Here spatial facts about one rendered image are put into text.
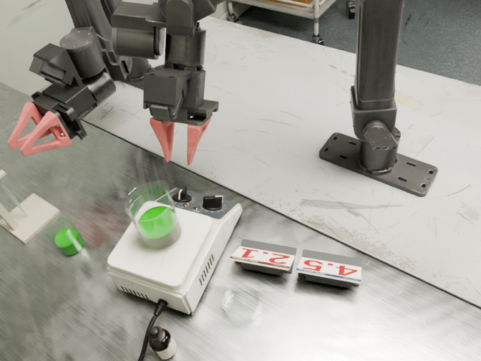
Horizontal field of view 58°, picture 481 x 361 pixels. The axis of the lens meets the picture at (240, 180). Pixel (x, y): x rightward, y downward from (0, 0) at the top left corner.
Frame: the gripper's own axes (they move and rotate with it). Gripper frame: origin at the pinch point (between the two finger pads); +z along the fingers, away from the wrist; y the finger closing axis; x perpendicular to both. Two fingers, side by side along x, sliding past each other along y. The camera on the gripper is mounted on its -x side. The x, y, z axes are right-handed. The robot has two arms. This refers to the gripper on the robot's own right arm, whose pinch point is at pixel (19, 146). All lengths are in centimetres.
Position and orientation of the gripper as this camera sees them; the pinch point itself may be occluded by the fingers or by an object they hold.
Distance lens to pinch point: 80.8
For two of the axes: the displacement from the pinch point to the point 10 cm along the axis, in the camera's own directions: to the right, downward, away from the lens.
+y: 8.1, 3.8, -4.4
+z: -5.7, 6.7, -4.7
